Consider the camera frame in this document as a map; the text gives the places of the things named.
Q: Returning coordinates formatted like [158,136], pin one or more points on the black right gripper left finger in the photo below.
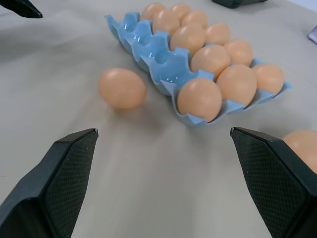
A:
[49,188]

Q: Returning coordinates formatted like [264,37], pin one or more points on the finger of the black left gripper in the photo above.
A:
[19,7]

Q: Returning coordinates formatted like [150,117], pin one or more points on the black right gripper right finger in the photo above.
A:
[280,188]

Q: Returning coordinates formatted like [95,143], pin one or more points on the blue plastic egg tray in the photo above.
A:
[153,55]

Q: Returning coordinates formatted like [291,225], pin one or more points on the tan egg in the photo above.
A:
[210,59]
[239,52]
[199,99]
[236,83]
[122,88]
[196,18]
[188,37]
[149,10]
[166,22]
[181,9]
[218,33]
[270,77]
[303,148]

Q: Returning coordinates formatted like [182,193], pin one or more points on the pale purple box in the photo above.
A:
[313,34]

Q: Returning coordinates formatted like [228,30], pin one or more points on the black object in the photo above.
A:
[237,3]

